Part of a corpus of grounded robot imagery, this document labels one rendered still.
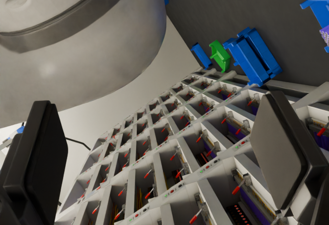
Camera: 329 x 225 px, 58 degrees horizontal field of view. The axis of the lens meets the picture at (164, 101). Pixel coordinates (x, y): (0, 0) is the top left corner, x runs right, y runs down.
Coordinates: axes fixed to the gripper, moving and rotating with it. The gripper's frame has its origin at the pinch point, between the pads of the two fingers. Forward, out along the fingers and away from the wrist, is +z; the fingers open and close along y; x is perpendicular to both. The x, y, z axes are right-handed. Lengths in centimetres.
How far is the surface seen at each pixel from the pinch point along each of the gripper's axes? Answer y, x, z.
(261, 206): 38, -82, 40
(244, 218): 37, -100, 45
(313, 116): 70, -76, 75
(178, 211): 13, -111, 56
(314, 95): 75, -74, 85
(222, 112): 52, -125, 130
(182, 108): 36, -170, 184
